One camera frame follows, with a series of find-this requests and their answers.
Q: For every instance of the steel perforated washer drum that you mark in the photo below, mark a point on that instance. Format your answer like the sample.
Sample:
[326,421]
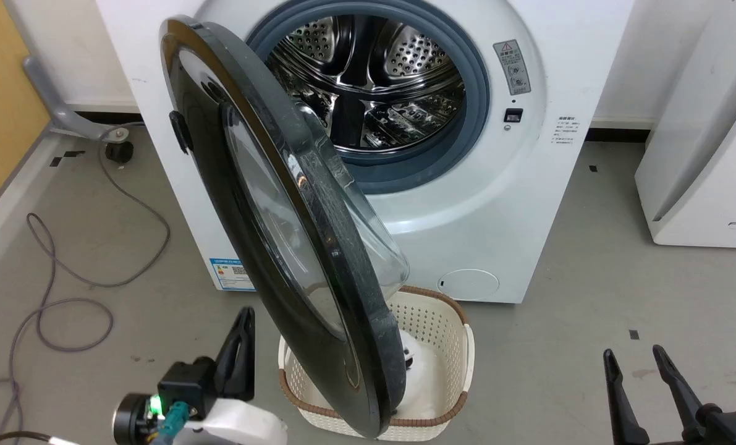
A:
[405,62]

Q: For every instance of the white front-loading washing machine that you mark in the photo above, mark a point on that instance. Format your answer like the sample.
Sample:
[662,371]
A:
[497,204]

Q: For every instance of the black caster wheel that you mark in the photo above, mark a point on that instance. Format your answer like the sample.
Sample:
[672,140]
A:
[119,152]

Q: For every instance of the yellow wooden panel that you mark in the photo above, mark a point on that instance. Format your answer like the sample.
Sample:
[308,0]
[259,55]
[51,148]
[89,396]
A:
[0,93]

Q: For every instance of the grey metal stand leg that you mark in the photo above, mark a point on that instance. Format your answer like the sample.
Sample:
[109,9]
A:
[55,108]

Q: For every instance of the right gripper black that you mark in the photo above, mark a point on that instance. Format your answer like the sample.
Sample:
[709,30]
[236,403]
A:
[735,428]

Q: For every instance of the grey warning sticker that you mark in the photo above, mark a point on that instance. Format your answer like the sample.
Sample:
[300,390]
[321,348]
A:
[511,68]

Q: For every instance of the blue white energy label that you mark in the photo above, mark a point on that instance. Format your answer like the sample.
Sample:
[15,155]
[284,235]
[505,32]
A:
[232,275]

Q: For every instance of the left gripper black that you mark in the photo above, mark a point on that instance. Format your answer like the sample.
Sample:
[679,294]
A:
[188,383]

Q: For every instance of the white appliance with grey lettering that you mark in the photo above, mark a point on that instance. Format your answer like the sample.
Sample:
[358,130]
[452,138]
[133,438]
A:
[701,185]

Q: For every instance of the white cloth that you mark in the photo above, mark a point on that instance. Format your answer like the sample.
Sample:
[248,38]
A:
[427,386]

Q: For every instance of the white basket with brown rim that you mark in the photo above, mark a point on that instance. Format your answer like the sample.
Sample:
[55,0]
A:
[432,321]

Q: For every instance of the grey rubber door gasket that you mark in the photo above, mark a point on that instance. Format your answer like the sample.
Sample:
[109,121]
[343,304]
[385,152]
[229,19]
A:
[477,93]

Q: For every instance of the round white filter cover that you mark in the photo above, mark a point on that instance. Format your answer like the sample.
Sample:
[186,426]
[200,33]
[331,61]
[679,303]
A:
[468,285]

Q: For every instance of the black door latch socket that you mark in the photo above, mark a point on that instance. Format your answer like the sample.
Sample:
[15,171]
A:
[513,115]

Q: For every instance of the black round washing machine door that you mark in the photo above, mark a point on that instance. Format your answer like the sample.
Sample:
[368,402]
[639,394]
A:
[219,185]

